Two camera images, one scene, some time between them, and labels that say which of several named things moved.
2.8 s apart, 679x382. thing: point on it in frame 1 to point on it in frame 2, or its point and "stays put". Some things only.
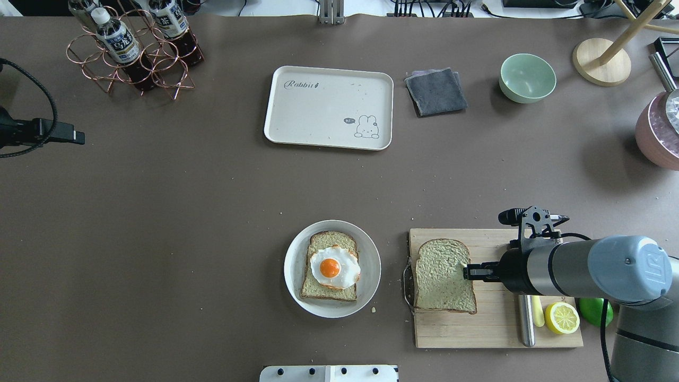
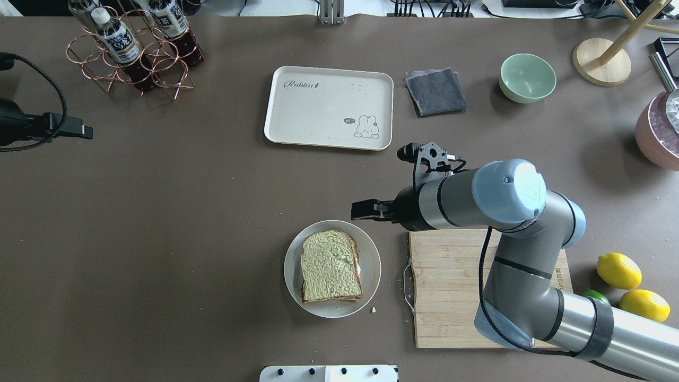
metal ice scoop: (672, 103) stays put
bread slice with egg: (333, 267) stays put
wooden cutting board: (496, 323) stays put
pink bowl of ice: (657, 140) stays put
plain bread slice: (440, 283) to (328, 261)
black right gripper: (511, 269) to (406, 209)
